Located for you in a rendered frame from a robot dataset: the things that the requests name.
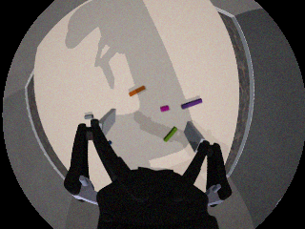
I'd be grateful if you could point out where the lime green rod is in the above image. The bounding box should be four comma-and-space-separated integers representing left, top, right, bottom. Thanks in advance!
163, 127, 177, 142

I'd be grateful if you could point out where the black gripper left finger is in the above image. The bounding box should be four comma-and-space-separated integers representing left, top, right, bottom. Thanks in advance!
64, 108, 151, 205

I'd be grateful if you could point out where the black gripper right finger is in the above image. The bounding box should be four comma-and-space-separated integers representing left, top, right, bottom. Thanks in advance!
169, 121, 232, 207

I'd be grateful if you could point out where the purple rod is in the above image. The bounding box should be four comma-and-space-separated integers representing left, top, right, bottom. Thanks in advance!
181, 98, 203, 109

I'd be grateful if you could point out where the orange rod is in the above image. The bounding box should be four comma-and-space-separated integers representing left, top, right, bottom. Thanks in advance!
129, 85, 145, 96

